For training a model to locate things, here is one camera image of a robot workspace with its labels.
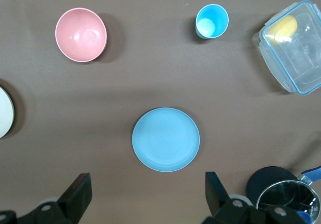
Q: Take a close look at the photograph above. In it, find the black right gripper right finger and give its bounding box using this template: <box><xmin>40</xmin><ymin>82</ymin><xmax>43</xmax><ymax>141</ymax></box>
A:
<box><xmin>205</xmin><ymin>171</ymin><xmax>231</xmax><ymax>219</ymax></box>

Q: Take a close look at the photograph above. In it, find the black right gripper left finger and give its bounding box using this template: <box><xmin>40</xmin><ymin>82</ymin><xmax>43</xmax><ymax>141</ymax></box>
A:
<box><xmin>57</xmin><ymin>173</ymin><xmax>93</xmax><ymax>224</ymax></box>

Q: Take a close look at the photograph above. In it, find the blue plate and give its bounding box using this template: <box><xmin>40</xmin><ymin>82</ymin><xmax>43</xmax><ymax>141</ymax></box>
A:
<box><xmin>131</xmin><ymin>107</ymin><xmax>201</xmax><ymax>172</ymax></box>

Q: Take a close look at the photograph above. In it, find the beige plate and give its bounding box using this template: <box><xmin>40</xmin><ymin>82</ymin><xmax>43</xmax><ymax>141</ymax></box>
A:
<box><xmin>0</xmin><ymin>86</ymin><xmax>15</xmax><ymax>139</ymax></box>

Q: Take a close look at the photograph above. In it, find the clear plastic lidded container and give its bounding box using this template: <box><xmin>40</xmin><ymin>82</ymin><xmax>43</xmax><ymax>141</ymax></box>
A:
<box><xmin>252</xmin><ymin>0</ymin><xmax>321</xmax><ymax>96</ymax></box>

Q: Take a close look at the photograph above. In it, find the pink bowl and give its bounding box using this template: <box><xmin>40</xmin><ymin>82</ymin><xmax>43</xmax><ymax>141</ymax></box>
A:
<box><xmin>55</xmin><ymin>7</ymin><xmax>108</xmax><ymax>63</ymax></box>

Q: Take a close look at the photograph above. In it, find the blue cup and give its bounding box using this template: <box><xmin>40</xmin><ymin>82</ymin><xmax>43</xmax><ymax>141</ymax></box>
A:
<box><xmin>195</xmin><ymin>4</ymin><xmax>229</xmax><ymax>40</ymax></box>

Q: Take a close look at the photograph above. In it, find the yellow sponge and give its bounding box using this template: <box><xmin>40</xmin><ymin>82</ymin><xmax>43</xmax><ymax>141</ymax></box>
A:
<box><xmin>266</xmin><ymin>15</ymin><xmax>298</xmax><ymax>46</ymax></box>

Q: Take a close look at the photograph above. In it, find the steel saucepan with blue handle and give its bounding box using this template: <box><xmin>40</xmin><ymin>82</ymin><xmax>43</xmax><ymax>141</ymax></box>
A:
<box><xmin>246</xmin><ymin>165</ymin><xmax>321</xmax><ymax>224</ymax></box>

